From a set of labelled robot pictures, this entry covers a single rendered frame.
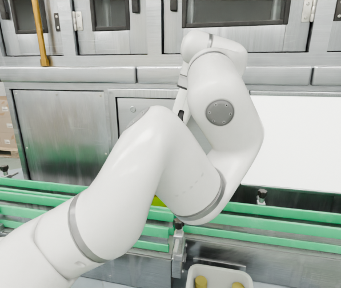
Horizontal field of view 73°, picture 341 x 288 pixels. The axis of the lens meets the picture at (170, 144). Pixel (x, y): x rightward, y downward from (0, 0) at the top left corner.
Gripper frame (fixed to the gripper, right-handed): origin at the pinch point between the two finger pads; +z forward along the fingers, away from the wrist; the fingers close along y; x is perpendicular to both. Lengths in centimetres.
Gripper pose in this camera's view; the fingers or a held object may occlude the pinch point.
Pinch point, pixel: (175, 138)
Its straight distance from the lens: 69.3
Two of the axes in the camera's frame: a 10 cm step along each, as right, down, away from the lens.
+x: 9.5, 3.0, -0.9
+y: -1.9, 3.0, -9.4
